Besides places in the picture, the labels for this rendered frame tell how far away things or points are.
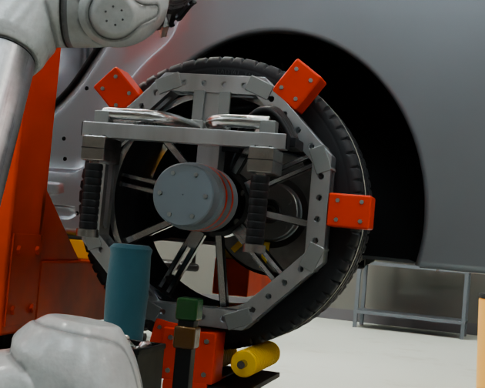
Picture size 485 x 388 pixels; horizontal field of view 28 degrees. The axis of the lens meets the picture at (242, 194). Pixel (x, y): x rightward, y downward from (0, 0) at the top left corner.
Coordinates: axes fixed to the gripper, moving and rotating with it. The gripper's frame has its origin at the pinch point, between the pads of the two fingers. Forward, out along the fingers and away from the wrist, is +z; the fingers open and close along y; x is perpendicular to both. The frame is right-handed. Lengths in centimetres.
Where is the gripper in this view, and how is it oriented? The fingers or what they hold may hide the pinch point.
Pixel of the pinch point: (162, 25)
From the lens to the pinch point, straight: 228.2
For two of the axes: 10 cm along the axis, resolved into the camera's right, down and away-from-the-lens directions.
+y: 9.3, -2.9, 2.2
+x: -3.2, -9.4, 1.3
